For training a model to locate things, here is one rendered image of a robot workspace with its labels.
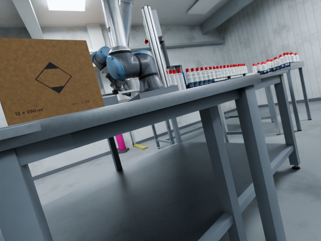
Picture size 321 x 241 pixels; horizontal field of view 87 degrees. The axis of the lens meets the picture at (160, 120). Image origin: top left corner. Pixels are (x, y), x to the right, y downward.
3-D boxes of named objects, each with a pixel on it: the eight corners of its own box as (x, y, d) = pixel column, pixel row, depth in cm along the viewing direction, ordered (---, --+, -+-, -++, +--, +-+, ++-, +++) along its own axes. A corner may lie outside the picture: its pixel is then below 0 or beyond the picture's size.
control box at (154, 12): (161, 44, 137) (155, 21, 136) (162, 35, 120) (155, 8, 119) (149, 48, 137) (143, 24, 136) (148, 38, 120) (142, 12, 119)
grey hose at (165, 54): (168, 68, 135) (162, 42, 133) (171, 67, 132) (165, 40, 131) (165, 69, 133) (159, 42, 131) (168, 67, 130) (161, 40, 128)
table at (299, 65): (271, 122, 318) (261, 73, 311) (314, 118, 268) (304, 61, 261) (254, 133, 275) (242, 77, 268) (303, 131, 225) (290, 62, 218)
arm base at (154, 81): (157, 93, 107) (153, 78, 106) (170, 87, 94) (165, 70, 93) (136, 98, 99) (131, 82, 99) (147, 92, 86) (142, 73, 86)
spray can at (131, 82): (138, 101, 127) (131, 74, 125) (140, 100, 122) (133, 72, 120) (132, 102, 124) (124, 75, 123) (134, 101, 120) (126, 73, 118)
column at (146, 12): (169, 100, 127) (146, 9, 122) (173, 98, 123) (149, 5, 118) (164, 101, 124) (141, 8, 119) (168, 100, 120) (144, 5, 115)
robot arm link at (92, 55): (89, 54, 104) (86, 59, 111) (102, 68, 108) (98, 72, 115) (99, 47, 107) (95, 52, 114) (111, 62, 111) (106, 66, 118)
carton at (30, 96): (91, 114, 87) (76, 62, 85) (105, 107, 67) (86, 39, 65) (17, 130, 70) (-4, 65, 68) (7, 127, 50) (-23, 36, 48)
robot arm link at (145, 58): (162, 71, 94) (155, 48, 94) (142, 73, 87) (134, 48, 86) (151, 78, 104) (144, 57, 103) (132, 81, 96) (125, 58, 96)
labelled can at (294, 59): (263, 75, 308) (261, 64, 306) (303, 64, 262) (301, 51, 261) (252, 78, 280) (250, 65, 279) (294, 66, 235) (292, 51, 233)
